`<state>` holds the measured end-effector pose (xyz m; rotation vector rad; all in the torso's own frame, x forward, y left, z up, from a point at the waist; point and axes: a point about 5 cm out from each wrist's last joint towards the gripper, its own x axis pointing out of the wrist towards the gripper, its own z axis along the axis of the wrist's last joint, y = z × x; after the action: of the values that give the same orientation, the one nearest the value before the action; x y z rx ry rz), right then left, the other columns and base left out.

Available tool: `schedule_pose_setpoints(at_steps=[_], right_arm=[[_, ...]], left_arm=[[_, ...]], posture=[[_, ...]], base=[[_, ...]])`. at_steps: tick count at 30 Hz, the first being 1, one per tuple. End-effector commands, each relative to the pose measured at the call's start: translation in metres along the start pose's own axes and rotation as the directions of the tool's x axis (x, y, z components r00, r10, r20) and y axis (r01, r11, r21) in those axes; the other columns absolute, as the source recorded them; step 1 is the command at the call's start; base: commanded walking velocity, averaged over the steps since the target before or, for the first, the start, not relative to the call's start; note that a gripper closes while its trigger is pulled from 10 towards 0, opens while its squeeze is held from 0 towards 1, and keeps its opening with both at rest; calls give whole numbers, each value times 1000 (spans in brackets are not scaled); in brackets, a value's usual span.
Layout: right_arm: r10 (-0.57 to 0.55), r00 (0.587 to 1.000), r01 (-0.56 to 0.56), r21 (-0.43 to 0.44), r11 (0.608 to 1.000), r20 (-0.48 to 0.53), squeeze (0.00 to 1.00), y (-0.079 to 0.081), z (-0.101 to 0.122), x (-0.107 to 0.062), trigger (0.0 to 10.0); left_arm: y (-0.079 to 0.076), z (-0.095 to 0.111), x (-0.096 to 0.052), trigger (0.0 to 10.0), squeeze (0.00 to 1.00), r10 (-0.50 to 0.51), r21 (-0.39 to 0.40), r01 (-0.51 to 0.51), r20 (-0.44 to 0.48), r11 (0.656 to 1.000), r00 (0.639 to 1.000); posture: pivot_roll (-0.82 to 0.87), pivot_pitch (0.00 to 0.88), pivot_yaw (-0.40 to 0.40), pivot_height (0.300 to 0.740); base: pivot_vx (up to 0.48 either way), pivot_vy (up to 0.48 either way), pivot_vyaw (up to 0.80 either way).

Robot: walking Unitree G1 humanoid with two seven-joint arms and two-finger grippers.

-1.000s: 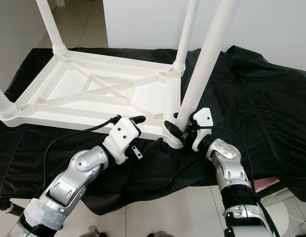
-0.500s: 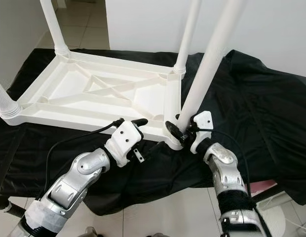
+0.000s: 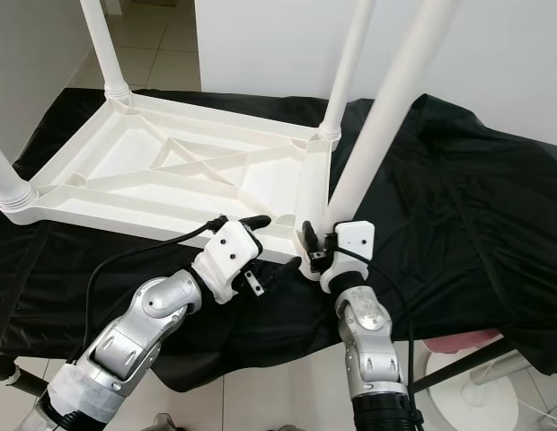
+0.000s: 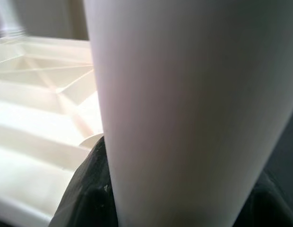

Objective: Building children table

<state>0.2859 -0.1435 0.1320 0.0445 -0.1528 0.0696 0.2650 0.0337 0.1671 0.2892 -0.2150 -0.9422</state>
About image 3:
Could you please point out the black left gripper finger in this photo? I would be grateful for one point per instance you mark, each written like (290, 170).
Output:
(253, 221)
(280, 270)

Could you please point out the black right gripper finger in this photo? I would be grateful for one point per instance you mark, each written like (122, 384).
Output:
(310, 243)

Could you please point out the white plastic table top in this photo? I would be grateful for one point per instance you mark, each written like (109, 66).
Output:
(117, 157)

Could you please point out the white plastic table leg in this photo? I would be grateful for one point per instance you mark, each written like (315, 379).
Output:
(103, 45)
(350, 63)
(9, 184)
(395, 108)

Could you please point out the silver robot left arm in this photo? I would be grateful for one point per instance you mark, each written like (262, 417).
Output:
(144, 332)

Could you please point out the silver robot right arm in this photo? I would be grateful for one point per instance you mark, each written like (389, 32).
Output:
(364, 332)

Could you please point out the grey robot left leg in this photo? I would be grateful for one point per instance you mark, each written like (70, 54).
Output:
(162, 423)

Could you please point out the black table cloth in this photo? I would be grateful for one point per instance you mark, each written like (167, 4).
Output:
(485, 206)

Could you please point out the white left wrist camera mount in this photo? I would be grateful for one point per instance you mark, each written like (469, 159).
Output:
(229, 251)

